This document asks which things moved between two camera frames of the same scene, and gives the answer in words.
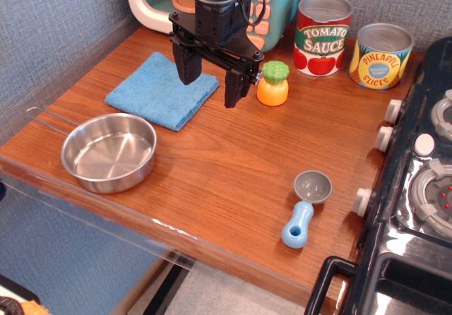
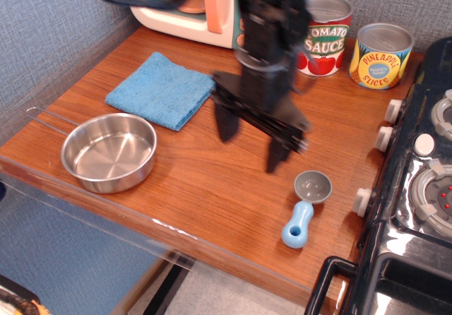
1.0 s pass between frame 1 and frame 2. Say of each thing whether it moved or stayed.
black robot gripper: moved
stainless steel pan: stayed
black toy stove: stayed
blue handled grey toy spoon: stayed
